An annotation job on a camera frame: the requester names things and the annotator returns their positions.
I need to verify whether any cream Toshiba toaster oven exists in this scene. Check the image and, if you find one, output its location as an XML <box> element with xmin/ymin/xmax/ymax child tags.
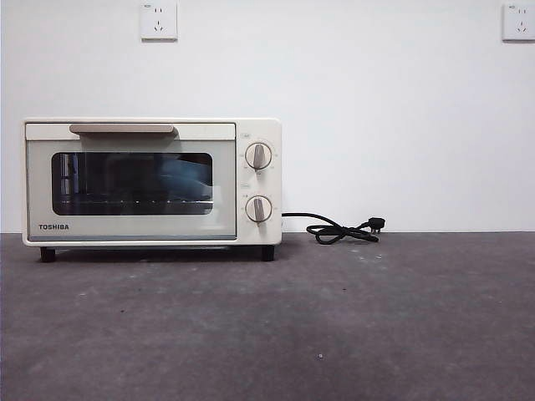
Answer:
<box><xmin>21</xmin><ymin>117</ymin><xmax>283</xmax><ymax>263</ymax></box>

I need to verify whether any cream oven knob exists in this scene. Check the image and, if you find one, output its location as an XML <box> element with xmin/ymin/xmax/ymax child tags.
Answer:
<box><xmin>244</xmin><ymin>195</ymin><xmax>273</xmax><ymax>225</ymax></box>
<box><xmin>243</xmin><ymin>142</ymin><xmax>274</xmax><ymax>171</ymax></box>

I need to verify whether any white wall socket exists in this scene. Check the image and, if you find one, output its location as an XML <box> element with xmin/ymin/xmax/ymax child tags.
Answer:
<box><xmin>502</xmin><ymin>3</ymin><xmax>535</xmax><ymax>43</ymax></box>
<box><xmin>140</xmin><ymin>1</ymin><xmax>179</xmax><ymax>43</ymax></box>

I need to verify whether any blue ribbed bowl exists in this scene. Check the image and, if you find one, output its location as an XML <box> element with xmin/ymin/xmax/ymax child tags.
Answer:
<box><xmin>156</xmin><ymin>154</ymin><xmax>212</xmax><ymax>197</ymax></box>

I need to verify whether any black power cable with plug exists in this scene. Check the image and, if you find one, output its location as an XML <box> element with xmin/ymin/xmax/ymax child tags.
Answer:
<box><xmin>281</xmin><ymin>211</ymin><xmax>386</xmax><ymax>246</ymax></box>

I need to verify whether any glass oven door with handle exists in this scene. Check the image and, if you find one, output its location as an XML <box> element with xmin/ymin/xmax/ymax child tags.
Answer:
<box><xmin>24</xmin><ymin>121</ymin><xmax>238</xmax><ymax>242</ymax></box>

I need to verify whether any metal wire oven rack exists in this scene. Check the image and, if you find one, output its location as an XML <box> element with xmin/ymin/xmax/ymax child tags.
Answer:
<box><xmin>60</xmin><ymin>198</ymin><xmax>212</xmax><ymax>206</ymax></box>

